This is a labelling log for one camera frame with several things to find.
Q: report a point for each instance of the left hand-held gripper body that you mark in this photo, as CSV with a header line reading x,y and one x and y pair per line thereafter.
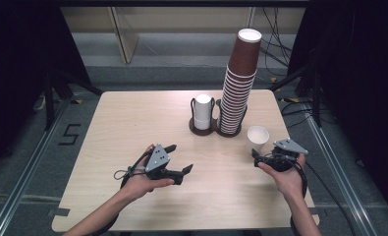
x,y
158,159

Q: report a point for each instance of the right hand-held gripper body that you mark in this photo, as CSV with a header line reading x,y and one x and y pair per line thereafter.
x,y
289,146

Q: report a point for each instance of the white paper cup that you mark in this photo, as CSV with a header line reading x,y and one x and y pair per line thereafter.
x,y
257,136

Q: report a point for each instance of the dark brown double cup holder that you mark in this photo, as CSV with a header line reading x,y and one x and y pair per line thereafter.
x,y
201,132

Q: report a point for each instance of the stack of white cups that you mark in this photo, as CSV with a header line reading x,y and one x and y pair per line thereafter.
x,y
202,109

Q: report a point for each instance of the person's left hand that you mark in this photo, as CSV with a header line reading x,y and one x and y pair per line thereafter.
x,y
139,185

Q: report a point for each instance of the person's right hand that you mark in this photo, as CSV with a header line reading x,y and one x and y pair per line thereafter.
x,y
288,182

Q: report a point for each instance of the yellow tape piece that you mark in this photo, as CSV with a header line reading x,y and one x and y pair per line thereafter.
x,y
273,79
77,101
292,99

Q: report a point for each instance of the black metal stand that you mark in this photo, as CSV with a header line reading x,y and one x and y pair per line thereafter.
x,y
49,98
316,91

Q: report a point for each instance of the grey tape strip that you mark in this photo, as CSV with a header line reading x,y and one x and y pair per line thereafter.
x,y
314,211
62,212

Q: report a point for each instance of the stack of brown cups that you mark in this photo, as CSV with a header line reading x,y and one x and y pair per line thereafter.
x,y
240,85

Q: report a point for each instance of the dark curtain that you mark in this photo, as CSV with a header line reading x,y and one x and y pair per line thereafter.
x,y
361,98
18,65

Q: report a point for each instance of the metal floor rail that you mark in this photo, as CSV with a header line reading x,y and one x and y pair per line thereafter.
x,y
339,170
24,177

